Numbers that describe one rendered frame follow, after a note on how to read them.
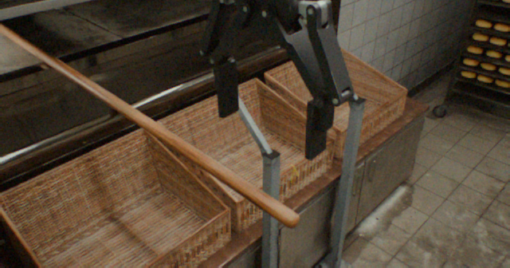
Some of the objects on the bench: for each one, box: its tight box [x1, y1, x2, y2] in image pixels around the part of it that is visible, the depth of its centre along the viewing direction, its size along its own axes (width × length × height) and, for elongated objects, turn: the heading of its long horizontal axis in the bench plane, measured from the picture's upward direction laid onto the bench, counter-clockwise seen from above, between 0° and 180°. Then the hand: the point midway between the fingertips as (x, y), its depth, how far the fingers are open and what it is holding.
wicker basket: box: [156, 78, 335, 235], centre depth 179 cm, size 49×56×28 cm
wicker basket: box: [0, 128, 232, 268], centre depth 144 cm, size 49×56×28 cm
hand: (268, 124), depth 51 cm, fingers open, 13 cm apart
